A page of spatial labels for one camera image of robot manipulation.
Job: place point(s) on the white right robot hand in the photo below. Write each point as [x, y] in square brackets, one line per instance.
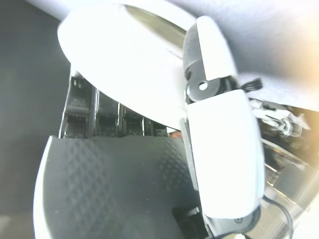
[112, 186]

